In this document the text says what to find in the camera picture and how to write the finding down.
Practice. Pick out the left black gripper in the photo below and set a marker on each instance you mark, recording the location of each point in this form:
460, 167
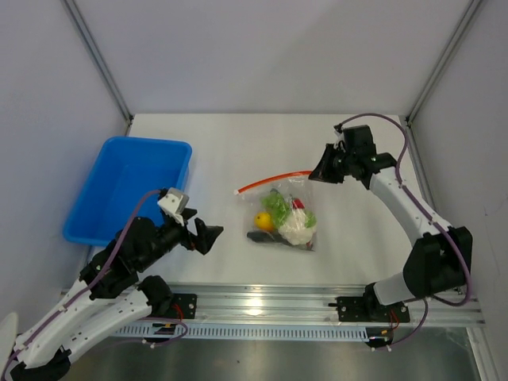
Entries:
206, 234

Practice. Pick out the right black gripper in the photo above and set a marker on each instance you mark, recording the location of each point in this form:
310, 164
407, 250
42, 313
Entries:
322, 172

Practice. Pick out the red chili pepper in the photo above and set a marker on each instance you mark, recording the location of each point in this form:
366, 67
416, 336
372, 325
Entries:
297, 204

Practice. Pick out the clear zip top bag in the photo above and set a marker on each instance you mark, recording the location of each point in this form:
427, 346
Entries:
291, 185

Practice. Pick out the green lettuce piece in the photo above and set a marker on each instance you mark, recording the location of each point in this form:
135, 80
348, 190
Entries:
277, 206

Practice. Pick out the white green cauliflower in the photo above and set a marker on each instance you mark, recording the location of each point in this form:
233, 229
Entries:
299, 227

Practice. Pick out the yellow mango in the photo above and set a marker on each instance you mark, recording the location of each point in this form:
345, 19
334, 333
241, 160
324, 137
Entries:
263, 221

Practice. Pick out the green cucumber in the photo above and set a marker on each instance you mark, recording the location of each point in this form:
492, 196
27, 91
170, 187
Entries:
263, 237

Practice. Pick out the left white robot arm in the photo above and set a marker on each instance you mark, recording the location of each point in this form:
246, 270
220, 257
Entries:
107, 295

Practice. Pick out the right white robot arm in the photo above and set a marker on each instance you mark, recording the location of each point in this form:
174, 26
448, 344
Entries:
440, 258

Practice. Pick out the blue plastic bin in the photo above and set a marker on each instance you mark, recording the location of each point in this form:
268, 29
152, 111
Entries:
125, 170

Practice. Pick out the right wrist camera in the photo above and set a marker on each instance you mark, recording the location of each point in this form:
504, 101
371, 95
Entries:
338, 130

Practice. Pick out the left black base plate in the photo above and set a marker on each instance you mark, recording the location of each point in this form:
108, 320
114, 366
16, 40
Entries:
183, 307

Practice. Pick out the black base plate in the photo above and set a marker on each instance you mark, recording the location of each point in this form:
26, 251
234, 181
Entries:
361, 309
183, 307

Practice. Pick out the aluminium mounting rail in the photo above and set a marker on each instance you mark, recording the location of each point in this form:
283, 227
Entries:
292, 305

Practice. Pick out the right aluminium frame post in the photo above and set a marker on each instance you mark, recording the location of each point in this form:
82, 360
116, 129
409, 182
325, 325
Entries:
446, 56

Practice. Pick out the aluminium frame post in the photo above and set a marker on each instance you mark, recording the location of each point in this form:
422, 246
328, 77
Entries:
446, 56
90, 44

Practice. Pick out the white slotted cable duct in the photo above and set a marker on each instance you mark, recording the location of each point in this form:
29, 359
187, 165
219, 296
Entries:
158, 330

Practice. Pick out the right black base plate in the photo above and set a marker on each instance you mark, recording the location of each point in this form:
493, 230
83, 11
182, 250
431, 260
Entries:
361, 309

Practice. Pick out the left aluminium frame post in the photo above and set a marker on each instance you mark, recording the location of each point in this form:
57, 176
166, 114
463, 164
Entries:
90, 44

